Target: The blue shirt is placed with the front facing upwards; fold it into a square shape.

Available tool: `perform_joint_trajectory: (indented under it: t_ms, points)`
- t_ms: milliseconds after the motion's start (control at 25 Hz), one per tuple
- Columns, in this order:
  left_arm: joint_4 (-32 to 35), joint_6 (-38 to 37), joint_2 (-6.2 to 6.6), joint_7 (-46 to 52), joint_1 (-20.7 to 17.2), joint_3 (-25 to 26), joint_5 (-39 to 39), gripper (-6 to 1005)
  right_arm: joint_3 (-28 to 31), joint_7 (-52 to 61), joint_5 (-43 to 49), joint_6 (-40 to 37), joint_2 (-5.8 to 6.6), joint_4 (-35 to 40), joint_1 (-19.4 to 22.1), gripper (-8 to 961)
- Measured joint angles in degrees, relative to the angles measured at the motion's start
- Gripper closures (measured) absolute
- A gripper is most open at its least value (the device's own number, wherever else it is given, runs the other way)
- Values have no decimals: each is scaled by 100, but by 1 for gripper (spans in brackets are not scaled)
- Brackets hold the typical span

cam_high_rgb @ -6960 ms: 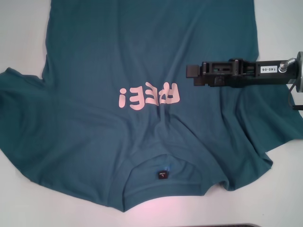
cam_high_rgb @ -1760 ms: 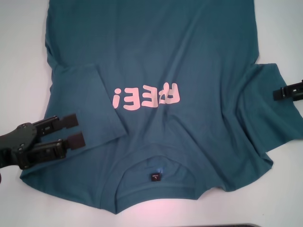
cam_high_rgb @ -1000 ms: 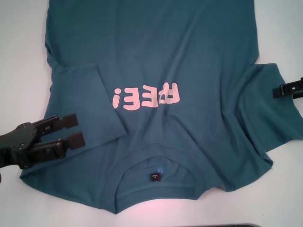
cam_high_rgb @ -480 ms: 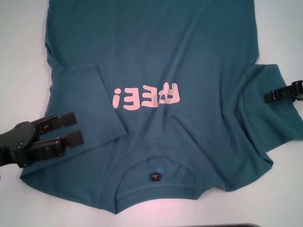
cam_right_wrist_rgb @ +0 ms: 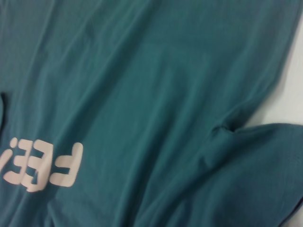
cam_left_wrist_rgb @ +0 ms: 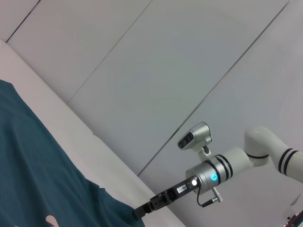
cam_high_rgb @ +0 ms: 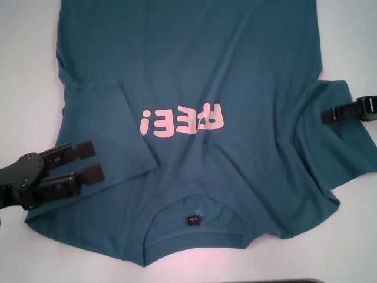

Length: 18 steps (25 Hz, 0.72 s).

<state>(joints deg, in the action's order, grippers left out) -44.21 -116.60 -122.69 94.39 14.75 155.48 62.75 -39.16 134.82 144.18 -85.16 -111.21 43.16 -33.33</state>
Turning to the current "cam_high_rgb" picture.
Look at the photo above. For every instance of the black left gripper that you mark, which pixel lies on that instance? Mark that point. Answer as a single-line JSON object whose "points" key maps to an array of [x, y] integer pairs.
{"points": [[20, 179]]}

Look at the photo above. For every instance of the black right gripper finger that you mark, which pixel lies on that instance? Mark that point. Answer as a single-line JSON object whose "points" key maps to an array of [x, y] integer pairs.
{"points": [[327, 117]]}

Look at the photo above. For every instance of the teal t-shirt with pink print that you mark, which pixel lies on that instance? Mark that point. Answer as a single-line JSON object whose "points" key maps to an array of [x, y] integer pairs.
{"points": [[188, 59]]}

